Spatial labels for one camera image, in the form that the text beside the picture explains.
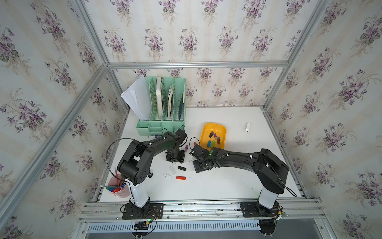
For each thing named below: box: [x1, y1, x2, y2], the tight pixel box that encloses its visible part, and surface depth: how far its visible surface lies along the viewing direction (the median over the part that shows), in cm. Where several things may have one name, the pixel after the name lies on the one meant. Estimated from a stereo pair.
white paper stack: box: [120, 74, 153, 121], surface depth 99 cm
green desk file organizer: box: [135, 76, 187, 136], surface depth 106 cm
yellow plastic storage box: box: [199, 122, 227, 151], surface depth 103 cm
